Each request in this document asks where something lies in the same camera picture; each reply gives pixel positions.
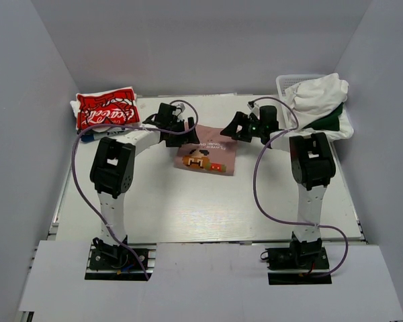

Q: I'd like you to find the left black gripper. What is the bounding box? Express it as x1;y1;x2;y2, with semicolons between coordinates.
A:
165;117;199;147

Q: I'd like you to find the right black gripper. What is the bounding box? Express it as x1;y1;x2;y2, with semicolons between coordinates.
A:
222;111;266;142

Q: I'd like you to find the pink t shirt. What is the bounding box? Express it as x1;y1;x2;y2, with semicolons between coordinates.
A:
174;125;238;176

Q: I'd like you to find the green and white t shirt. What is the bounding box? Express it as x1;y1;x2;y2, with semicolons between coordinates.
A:
304;103;354;142

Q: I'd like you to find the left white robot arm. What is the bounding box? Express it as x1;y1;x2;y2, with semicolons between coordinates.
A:
89;100;199;268

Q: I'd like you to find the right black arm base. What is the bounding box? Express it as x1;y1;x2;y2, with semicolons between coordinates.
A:
260;247;332;286

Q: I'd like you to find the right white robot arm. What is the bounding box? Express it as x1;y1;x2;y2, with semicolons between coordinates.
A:
220;105;336;268

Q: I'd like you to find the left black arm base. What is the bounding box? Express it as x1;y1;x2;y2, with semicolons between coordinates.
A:
85;237;156;282

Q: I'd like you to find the folded red coca-cola t shirt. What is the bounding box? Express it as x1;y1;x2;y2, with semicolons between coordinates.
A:
70;87;140;130

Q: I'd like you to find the white plastic basket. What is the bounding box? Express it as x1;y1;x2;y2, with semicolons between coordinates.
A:
276;74;324;102

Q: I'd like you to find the folded blue t shirt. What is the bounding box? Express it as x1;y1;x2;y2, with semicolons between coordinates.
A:
81;129;129;143

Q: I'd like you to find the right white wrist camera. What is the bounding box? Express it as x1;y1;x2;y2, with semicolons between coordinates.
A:
248;101;259;117

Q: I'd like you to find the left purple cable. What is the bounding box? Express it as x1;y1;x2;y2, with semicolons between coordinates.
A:
72;99;199;280

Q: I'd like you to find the purple cable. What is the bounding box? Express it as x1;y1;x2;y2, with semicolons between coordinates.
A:
247;96;349;276
72;99;199;280

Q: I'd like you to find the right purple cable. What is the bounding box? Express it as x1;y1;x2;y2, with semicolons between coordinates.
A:
247;96;349;276

